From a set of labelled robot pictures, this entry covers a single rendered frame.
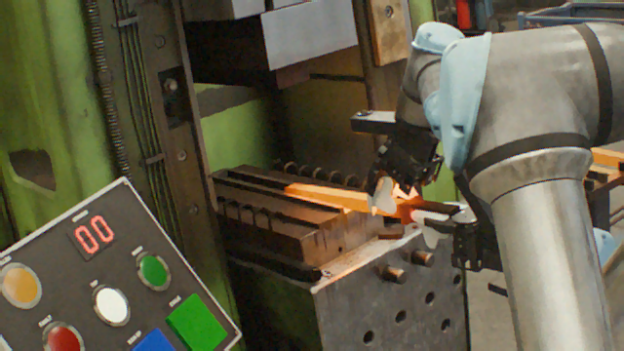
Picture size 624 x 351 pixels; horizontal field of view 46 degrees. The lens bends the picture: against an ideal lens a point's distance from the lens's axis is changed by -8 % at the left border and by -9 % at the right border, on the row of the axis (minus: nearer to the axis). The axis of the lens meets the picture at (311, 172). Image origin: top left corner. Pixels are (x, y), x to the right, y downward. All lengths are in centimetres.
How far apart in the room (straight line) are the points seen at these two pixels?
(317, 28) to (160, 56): 27
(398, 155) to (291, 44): 25
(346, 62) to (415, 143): 46
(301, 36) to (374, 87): 36
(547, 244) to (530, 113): 11
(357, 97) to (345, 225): 35
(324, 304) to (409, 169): 28
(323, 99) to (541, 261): 117
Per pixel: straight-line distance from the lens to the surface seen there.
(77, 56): 125
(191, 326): 106
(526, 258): 64
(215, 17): 127
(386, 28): 163
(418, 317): 154
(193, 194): 139
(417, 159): 124
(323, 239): 139
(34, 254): 96
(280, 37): 128
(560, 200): 65
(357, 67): 164
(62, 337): 93
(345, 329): 140
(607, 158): 164
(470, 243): 120
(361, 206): 138
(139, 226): 108
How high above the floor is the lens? 150
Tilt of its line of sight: 18 degrees down
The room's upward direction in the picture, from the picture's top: 9 degrees counter-clockwise
